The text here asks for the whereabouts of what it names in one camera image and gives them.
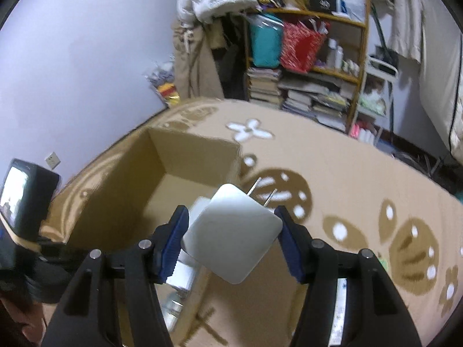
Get white power adapter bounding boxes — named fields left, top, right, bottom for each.
left=182, top=177, right=282, bottom=284

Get white tube with blue text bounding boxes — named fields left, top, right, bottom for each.
left=328, top=278, right=348, bottom=346

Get beige butterfly patterned blanket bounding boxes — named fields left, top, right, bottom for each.
left=42, top=99, right=462, bottom=345

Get open cardboard box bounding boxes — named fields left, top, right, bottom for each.
left=67, top=126, right=242, bottom=347

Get white metal utility cart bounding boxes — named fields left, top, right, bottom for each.
left=348, top=56, right=398, bottom=147

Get stack of books right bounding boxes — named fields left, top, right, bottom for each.
left=278, top=76, right=352, bottom=132

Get stack of books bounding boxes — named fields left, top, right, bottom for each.
left=247, top=67, right=283, bottom=109
left=278, top=76, right=352, bottom=132

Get cream padded chair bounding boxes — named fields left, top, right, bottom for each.
left=420, top=0, right=462, bottom=162

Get plush toys in bag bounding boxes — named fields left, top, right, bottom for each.
left=145, top=60, right=181, bottom=107

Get beige trench coat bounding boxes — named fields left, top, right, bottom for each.
left=172, top=21, right=225, bottom=100

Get stack of books left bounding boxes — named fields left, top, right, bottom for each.
left=247, top=67, right=283, bottom=109

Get wooden bookshelf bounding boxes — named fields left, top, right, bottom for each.
left=244, top=0, right=370, bottom=133

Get red patterned gift bag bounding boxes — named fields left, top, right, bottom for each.
left=280, top=22, right=326, bottom=73

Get teal storage bag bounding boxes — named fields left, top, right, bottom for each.
left=248, top=14, right=284, bottom=69

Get white wall socket upper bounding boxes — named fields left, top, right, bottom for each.
left=45, top=152, right=61, bottom=170

